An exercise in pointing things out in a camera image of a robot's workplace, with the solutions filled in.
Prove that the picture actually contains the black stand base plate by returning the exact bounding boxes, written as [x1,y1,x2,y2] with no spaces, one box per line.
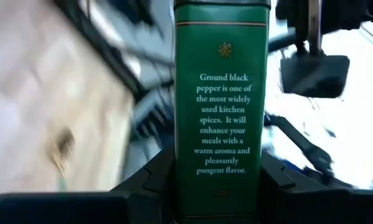
[279,0,351,100]

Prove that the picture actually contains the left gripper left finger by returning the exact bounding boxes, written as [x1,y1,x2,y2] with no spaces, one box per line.
[70,145,176,224]

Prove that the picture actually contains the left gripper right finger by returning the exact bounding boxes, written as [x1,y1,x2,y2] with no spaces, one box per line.
[259,151,364,224]

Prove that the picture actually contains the green pepper tin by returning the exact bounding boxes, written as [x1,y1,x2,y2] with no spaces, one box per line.
[172,0,271,224]

